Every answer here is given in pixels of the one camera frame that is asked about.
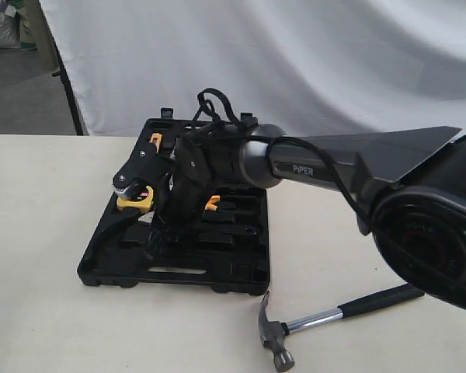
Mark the orange handled pliers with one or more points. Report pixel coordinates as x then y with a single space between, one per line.
211 205

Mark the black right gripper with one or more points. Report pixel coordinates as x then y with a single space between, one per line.
183 194

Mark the grey plastic sack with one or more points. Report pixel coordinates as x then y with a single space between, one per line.
9 24

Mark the white backdrop cloth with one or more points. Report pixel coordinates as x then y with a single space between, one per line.
310 67

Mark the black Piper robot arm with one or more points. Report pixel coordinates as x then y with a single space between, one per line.
407 188

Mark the yellow tape measure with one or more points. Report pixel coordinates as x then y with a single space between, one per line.
143 201

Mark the steel claw hammer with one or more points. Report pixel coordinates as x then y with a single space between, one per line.
272 334

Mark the green white bag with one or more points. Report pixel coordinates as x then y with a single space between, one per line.
27 40

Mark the yellow utility knife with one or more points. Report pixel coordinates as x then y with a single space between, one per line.
156 140

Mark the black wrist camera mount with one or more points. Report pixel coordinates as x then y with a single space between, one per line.
144 167

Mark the brown wooden cabinet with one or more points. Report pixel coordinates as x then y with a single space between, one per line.
41 31

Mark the black backdrop stand pole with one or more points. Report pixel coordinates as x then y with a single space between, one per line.
59 71

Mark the black plastic tool case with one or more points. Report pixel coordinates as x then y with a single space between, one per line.
116 253

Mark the adjustable wrench black handle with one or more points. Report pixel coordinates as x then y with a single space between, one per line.
212 231

